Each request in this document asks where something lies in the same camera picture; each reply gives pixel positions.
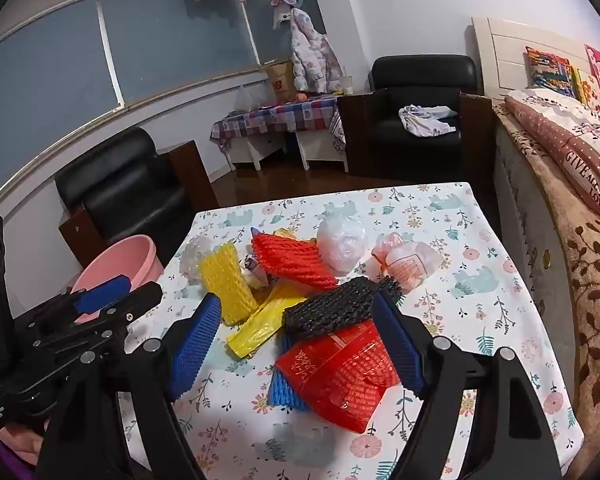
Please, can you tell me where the small printed wrapper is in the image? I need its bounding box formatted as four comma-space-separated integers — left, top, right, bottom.
242, 255, 271, 288

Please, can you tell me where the colourful printed pillow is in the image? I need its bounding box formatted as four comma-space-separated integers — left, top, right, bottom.
525, 46, 578, 98

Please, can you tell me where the red plastic bag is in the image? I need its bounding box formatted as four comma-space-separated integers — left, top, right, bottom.
275, 320, 401, 433

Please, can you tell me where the patterned puffer jacket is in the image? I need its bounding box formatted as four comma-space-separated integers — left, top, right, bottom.
290, 8, 343, 93

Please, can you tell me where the red foam net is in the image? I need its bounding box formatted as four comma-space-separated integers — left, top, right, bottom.
251, 232, 340, 291

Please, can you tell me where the pink dotted quilt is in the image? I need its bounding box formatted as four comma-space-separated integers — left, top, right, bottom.
504, 87, 600, 218

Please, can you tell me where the pink plastic bucket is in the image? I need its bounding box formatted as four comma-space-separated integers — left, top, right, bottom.
70, 235, 163, 325

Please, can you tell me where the yellow printed pillow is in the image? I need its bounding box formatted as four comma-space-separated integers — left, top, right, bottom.
572, 67, 600, 116

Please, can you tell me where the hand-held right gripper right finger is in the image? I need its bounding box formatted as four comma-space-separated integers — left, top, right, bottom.
372, 290, 563, 480

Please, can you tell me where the blue foam net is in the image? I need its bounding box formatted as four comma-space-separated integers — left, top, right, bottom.
267, 367, 311, 411

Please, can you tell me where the pink plastic bag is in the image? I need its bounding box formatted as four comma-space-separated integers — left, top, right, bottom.
371, 232, 443, 297

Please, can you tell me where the table with checkered cloth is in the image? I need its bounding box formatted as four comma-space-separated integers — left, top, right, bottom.
211, 96, 348, 153

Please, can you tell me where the crumpled light cloth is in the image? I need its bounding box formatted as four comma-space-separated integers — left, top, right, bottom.
399, 105, 458, 138

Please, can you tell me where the white side table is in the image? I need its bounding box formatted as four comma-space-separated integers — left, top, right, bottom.
227, 130, 348, 173

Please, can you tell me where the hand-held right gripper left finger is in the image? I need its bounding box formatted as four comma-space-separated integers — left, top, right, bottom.
35, 292, 223, 480

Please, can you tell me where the yellow foam net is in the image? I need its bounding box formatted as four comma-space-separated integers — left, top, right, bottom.
198, 242, 261, 326

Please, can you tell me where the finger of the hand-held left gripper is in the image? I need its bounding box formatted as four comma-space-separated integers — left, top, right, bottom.
27, 281, 164, 388
25, 274, 133, 333

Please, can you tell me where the white plastic bag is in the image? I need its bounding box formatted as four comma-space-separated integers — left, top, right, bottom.
316, 215, 368, 276

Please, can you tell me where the black foam net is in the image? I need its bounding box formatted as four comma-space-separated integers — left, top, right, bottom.
283, 276, 403, 350

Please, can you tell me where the clear plastic wrap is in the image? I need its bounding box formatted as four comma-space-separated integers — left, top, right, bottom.
180, 235, 216, 281

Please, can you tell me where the black leather armchair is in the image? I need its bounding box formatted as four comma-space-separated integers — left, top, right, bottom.
337, 55, 496, 183
55, 126, 218, 268

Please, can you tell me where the bed with floral blanket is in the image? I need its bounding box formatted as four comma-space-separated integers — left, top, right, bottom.
495, 105, 600, 476

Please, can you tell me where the person's left forearm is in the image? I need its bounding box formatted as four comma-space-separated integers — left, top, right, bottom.
0, 422, 43, 468

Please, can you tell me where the window with blue blinds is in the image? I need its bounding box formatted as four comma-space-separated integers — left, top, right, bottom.
0, 0, 326, 196

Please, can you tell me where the beige bed base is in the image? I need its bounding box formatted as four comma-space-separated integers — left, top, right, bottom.
495, 125, 581, 411

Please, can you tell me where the brown paper bag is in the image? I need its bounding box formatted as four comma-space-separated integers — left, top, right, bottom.
265, 60, 298, 103

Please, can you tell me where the clear plastic bag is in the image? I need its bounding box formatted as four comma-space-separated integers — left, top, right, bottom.
232, 85, 258, 113

